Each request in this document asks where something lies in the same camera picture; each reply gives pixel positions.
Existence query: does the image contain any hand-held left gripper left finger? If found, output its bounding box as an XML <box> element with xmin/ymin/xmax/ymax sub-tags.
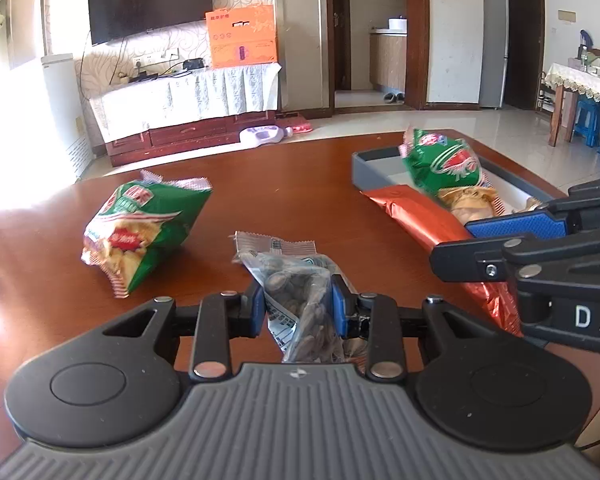
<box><xmin>102</xmin><ymin>280</ymin><xmax>267</xmax><ymax>382</ymax></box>

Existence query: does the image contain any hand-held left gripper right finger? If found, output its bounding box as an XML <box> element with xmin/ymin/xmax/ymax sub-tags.
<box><xmin>330</xmin><ymin>275</ymin><xmax>492</xmax><ymax>382</ymax></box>

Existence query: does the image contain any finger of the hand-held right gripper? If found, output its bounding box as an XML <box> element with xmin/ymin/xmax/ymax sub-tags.
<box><xmin>428</xmin><ymin>227</ymin><xmax>600</xmax><ymax>286</ymax></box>
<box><xmin>464</xmin><ymin>174</ymin><xmax>600</xmax><ymax>240</ymax></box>

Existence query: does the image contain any clear bag of seeds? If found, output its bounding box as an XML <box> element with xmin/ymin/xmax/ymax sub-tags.
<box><xmin>231</xmin><ymin>231</ymin><xmax>367</xmax><ymax>364</ymax></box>

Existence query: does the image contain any tan bag of nut balls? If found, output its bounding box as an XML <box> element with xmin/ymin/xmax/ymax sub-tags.
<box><xmin>437</xmin><ymin>185</ymin><xmax>499</xmax><ymax>224</ymax></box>

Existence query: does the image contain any orange foil snack packet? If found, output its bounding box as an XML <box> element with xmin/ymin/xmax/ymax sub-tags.
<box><xmin>359</xmin><ymin>184</ymin><xmax>524</xmax><ymax>337</ymax></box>

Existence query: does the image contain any green snack bag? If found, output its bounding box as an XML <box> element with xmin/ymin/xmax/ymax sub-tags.
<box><xmin>81</xmin><ymin>170</ymin><xmax>214</xmax><ymax>301</ymax></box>
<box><xmin>399</xmin><ymin>128</ymin><xmax>484</xmax><ymax>199</ymax></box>

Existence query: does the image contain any grey tray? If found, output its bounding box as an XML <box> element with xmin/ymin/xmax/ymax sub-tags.
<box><xmin>351</xmin><ymin>132</ymin><xmax>569</xmax><ymax>217</ymax></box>

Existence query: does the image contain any dining table with lace cloth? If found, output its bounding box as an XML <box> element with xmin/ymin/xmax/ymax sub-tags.
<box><xmin>543</xmin><ymin>62</ymin><xmax>600</xmax><ymax>149</ymax></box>

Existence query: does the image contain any purple white bottle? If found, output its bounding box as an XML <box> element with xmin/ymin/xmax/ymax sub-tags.
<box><xmin>238</xmin><ymin>124</ymin><xmax>294</xmax><ymax>149</ymax></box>

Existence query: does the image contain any silver refrigerator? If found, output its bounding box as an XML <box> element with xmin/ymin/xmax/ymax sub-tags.
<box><xmin>478</xmin><ymin>0</ymin><xmax>510</xmax><ymax>110</ymax></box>

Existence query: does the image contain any dark wooden door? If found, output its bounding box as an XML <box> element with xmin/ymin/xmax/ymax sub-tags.
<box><xmin>500</xmin><ymin>0</ymin><xmax>546</xmax><ymax>111</ymax></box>

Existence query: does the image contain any red wooden television cabinet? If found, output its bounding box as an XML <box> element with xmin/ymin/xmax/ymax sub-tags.
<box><xmin>104</xmin><ymin>109</ymin><xmax>282</xmax><ymax>169</ymax></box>

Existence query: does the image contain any pink floor item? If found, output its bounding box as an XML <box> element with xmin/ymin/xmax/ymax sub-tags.
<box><xmin>274</xmin><ymin>113</ymin><xmax>314</xmax><ymax>134</ymax></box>

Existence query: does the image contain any wooden kitchen counter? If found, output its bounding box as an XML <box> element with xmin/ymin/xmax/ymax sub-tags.
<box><xmin>368</xmin><ymin>29</ymin><xmax>409</xmax><ymax>92</ymax></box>

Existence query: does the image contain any cloth-covered tv cabinet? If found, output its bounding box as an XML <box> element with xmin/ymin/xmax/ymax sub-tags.
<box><xmin>88</xmin><ymin>62</ymin><xmax>283</xmax><ymax>144</ymax></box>

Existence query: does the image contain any orange gift box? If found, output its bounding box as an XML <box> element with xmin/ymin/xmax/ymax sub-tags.
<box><xmin>204</xmin><ymin>4</ymin><xmax>276</xmax><ymax>44</ymax></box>
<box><xmin>210</xmin><ymin>39</ymin><xmax>280</xmax><ymax>69</ymax></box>

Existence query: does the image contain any white standing air conditioner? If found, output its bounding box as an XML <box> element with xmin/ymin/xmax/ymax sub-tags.
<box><xmin>40</xmin><ymin>53</ymin><xmax>92</xmax><ymax>182</ymax></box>

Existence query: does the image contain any black flat television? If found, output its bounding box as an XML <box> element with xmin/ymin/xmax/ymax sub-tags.
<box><xmin>87</xmin><ymin>0</ymin><xmax>214</xmax><ymax>47</ymax></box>

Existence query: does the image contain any white wall socket strip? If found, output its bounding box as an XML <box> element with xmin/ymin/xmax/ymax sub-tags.
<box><xmin>132</xmin><ymin>47</ymin><xmax>180</xmax><ymax>67</ymax></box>

